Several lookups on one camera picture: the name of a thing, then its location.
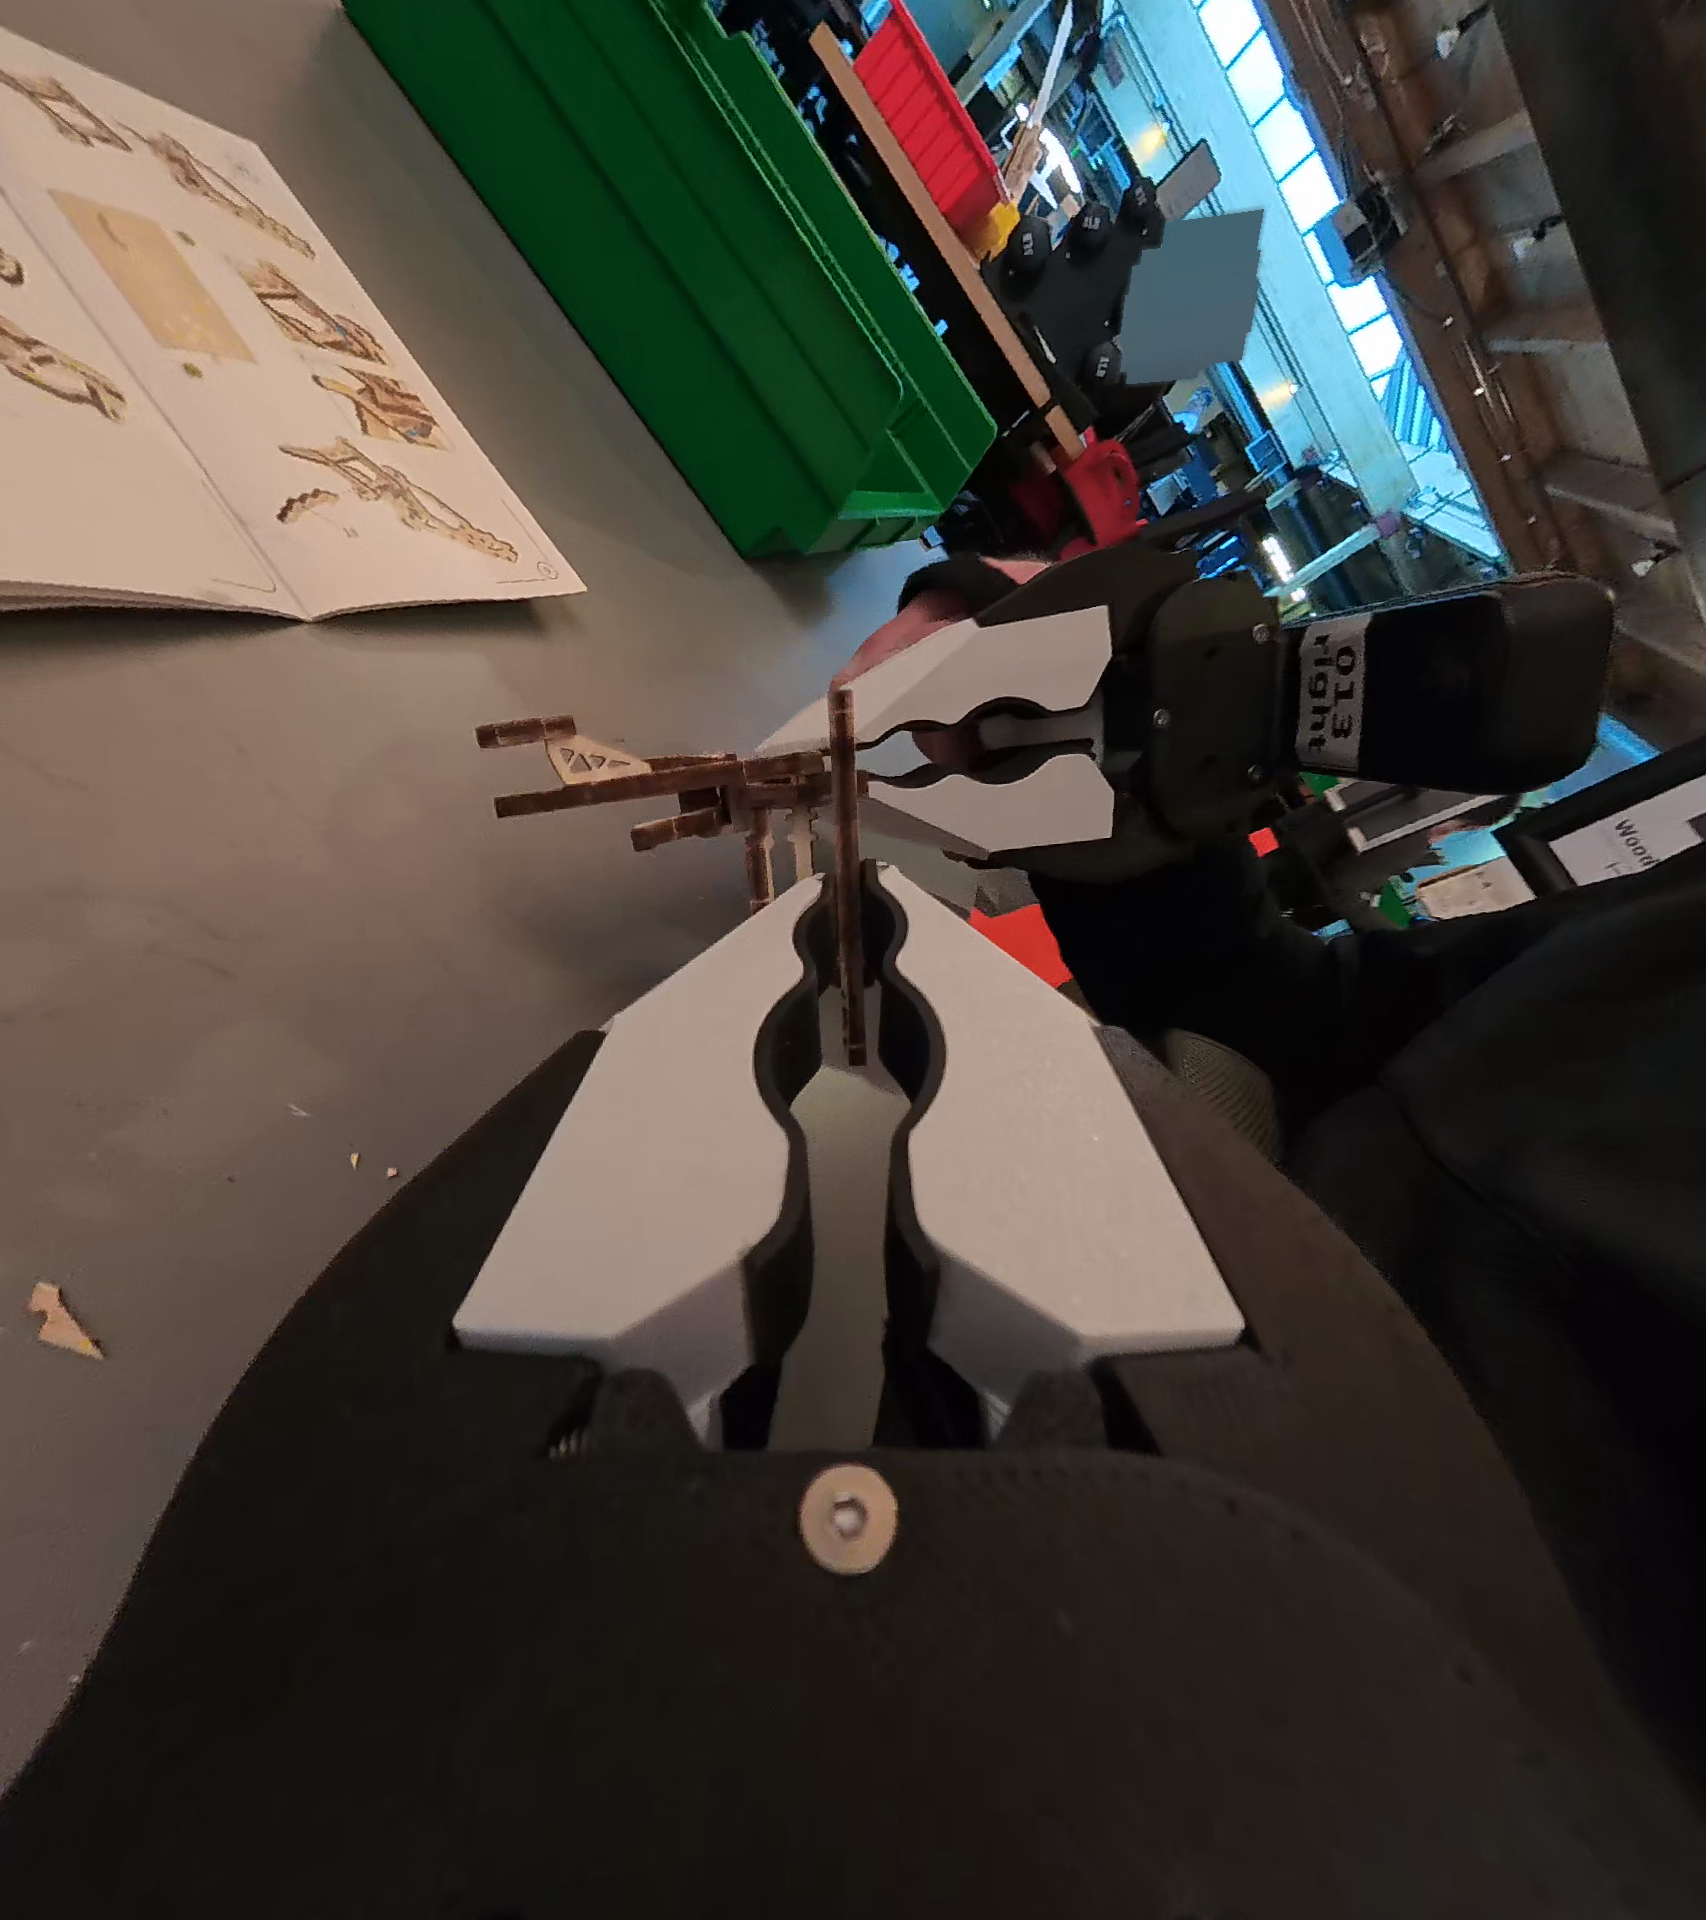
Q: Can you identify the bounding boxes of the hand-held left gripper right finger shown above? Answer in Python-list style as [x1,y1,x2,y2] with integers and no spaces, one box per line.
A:
[868,862,1250,1434]

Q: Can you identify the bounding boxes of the long wooden plank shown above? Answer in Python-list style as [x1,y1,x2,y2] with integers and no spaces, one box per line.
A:
[808,22,1096,468]

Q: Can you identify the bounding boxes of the white label sign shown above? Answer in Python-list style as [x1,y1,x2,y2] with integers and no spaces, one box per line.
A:
[1543,742,1706,889]

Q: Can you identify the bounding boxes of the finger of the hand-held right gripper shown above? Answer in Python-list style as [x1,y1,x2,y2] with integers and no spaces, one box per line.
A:
[755,599,1118,761]
[853,742,1115,871]

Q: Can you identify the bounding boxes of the red plastic bin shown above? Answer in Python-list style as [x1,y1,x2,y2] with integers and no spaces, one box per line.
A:
[853,0,1009,227]

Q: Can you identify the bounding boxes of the metal duct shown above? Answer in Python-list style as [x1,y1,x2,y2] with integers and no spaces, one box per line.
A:
[1491,0,1706,714]

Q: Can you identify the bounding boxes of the person's dark clothing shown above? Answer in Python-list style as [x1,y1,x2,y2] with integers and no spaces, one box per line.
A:
[1288,839,1706,1920]

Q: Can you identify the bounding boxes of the person's right hand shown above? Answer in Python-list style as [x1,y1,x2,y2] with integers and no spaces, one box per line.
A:
[851,554,1062,677]

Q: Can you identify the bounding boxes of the red clamp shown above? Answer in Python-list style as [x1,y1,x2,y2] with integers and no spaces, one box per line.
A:
[1014,432,1145,559]

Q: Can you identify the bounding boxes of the green plastic bin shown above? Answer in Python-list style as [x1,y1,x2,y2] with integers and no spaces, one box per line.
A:
[343,0,1001,559]

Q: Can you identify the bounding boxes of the wooden model spoiler frame assembly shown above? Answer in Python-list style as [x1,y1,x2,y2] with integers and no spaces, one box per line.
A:
[475,682,875,1070]

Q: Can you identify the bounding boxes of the black round weights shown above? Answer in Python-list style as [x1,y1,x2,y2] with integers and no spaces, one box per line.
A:
[992,176,1170,369]

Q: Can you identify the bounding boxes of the open instruction booklet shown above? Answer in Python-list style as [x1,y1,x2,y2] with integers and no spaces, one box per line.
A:
[0,0,589,621]

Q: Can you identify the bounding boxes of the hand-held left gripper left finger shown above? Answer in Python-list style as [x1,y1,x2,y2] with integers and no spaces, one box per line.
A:
[450,873,833,1450]

